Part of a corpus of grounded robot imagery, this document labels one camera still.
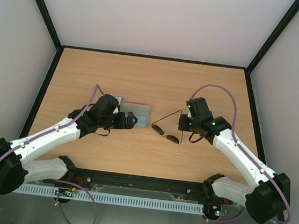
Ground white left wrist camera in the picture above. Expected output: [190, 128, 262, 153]
[113, 96, 125, 114]

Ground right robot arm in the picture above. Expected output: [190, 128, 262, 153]
[179, 97, 290, 224]

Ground black aluminium frame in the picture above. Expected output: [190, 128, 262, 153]
[0, 0, 299, 224]

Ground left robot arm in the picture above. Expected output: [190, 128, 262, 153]
[0, 94, 138, 195]

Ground black front mounting rail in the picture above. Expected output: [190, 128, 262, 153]
[57, 167, 235, 207]

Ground light blue slotted cable duct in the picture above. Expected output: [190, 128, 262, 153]
[14, 184, 203, 215]

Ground pink glasses case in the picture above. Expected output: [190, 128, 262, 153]
[121, 102, 151, 118]

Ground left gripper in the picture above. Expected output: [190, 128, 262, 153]
[99, 109, 139, 132]

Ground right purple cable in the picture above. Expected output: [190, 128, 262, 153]
[175, 82, 299, 224]

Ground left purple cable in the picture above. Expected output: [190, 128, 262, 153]
[0, 73, 112, 224]

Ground black aviator sunglasses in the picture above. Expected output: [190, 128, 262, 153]
[150, 110, 184, 145]

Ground purple cable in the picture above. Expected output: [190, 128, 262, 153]
[175, 82, 299, 224]
[0, 73, 112, 224]

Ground light blue cleaning cloth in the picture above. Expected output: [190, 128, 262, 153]
[135, 115, 150, 128]

